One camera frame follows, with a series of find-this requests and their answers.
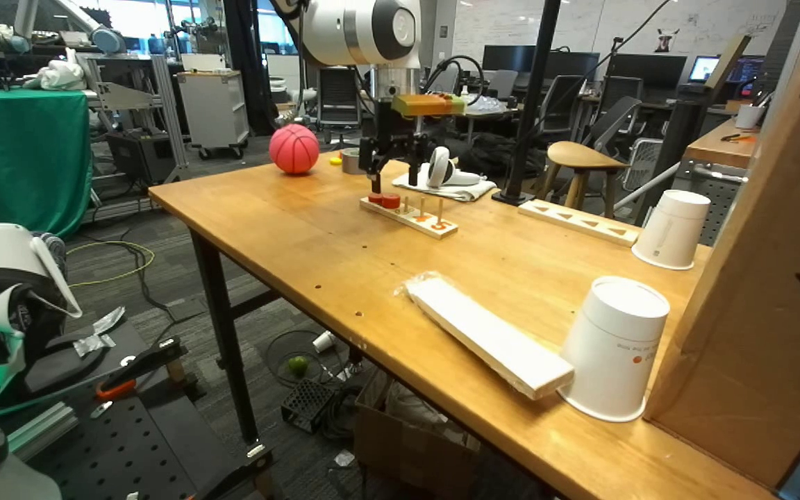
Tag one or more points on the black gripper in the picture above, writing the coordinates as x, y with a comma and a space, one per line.
390, 134

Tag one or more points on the orange disc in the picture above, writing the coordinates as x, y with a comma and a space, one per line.
388, 202

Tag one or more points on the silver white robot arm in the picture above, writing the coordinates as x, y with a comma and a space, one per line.
366, 60

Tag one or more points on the wooden peg board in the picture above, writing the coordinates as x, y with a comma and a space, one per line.
416, 215

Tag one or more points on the long wooden slotted board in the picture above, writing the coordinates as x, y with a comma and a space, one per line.
581, 221

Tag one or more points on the white folded cloth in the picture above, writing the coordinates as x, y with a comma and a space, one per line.
471, 194

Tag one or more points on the pink basketball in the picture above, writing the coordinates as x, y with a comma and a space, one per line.
292, 149

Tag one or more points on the black metal stand pole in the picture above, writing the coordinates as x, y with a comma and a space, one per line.
549, 24

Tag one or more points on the wooden stool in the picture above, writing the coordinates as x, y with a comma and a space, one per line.
581, 162

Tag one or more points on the white wooden plank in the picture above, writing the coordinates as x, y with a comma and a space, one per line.
501, 346

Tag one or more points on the far white paper cup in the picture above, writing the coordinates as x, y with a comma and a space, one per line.
673, 228

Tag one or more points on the white paper cup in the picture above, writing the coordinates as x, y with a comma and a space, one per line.
673, 228
612, 349

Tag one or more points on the near white paper cup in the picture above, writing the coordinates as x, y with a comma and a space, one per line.
612, 349

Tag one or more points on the green cloth table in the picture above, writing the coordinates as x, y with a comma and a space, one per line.
45, 160

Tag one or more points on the white vr headset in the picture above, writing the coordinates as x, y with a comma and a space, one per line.
28, 253

